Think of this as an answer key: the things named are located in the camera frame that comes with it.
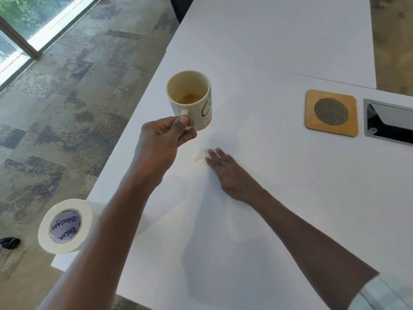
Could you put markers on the white paper towel sheet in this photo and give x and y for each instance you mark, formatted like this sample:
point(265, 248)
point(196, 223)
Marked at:
point(201, 155)

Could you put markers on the large white table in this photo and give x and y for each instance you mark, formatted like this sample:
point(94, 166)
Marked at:
point(290, 190)

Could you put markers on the black mesh office chair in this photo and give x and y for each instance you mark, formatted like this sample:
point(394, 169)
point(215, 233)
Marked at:
point(180, 6)

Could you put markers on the person's left hand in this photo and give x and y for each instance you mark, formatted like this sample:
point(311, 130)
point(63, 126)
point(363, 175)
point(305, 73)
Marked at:
point(158, 148)

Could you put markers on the black wheeled chair base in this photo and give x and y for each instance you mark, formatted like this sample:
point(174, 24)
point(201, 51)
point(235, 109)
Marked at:
point(9, 243)

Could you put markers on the white paper towel roll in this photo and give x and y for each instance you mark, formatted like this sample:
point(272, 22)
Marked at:
point(87, 222)

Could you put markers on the person's right shirt sleeve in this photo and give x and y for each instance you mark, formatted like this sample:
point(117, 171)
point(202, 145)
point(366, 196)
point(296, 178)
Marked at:
point(384, 293)

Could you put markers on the glass window wall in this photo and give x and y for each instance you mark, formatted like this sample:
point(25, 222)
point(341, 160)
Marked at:
point(25, 16)

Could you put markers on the person's right hand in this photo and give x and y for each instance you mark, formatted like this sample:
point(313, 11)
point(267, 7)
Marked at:
point(235, 177)

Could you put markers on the person's right forearm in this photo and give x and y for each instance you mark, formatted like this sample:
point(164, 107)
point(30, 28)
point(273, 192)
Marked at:
point(306, 242)

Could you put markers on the narrow white table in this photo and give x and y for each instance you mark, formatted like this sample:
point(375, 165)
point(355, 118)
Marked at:
point(274, 29)

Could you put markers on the square wooden coaster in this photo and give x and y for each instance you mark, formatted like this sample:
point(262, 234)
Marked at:
point(311, 125)

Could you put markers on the person's left forearm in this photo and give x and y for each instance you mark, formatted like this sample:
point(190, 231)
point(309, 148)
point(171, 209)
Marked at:
point(96, 255)

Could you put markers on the cream coffee mug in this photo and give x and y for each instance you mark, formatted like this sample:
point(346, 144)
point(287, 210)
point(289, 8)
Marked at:
point(188, 83)

